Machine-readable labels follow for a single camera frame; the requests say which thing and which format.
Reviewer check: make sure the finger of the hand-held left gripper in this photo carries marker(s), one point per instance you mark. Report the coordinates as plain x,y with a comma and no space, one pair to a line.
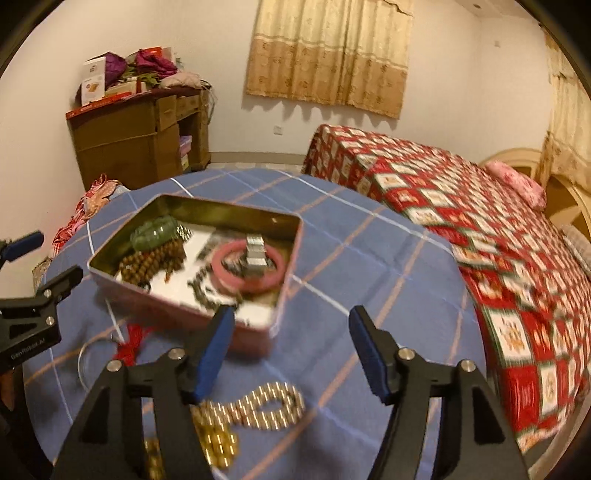
25,243
60,284

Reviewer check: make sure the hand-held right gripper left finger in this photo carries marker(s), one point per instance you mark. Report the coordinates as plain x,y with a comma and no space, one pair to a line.
212,355

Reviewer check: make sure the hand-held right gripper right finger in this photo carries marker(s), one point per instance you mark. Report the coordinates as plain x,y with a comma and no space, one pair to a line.
367,355

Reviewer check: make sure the thin silver bangle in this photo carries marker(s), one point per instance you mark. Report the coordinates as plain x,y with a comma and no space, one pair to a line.
81,364

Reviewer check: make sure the pink bangle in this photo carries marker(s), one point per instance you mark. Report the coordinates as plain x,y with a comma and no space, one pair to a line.
219,277

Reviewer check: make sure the pink rectangular tin box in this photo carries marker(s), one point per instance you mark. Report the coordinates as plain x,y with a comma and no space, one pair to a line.
138,302

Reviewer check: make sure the red tassel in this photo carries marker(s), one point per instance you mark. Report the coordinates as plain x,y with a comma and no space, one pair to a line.
131,346

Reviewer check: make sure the printed paper leaflet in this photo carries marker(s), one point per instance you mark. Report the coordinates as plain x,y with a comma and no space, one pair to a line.
258,309

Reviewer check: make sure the pile of colourful clothes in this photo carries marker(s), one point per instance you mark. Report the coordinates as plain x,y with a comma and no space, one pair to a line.
87,207

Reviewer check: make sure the blue plaid tablecloth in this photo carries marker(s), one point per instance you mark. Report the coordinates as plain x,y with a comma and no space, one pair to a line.
369,258

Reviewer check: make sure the brown wooden desk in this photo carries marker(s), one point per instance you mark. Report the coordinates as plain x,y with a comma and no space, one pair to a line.
124,147

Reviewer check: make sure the flat red box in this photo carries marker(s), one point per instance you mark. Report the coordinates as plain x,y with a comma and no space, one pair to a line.
92,107

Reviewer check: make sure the white upright box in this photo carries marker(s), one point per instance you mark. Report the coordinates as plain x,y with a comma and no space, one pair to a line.
94,83

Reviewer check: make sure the red patterned bedspread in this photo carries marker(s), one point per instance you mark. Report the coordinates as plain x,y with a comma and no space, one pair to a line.
461,207

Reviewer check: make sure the stacked boxes under desk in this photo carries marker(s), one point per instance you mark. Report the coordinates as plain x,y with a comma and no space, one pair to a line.
185,152

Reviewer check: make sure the dark purple cloth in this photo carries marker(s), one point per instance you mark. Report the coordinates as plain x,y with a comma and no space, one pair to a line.
115,69

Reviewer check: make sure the magenta cloth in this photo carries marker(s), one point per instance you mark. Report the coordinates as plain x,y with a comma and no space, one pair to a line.
154,62

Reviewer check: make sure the pale pink cloth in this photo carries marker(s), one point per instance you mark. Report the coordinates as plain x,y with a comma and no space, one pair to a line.
182,79

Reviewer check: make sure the pink pillow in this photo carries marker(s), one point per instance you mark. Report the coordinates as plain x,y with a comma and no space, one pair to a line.
517,182

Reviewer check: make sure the red and white box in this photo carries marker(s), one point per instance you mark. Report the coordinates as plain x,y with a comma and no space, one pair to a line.
157,49

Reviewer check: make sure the striped pillow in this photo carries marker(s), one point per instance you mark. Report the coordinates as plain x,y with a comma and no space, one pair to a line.
579,244

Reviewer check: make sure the cream wooden headboard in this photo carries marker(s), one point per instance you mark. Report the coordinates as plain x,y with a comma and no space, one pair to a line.
568,203

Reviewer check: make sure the wide beige patterned curtain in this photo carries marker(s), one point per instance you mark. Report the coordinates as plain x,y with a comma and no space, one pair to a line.
328,50

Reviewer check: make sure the narrow beige patterned curtain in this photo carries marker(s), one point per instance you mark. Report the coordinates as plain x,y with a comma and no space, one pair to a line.
570,106

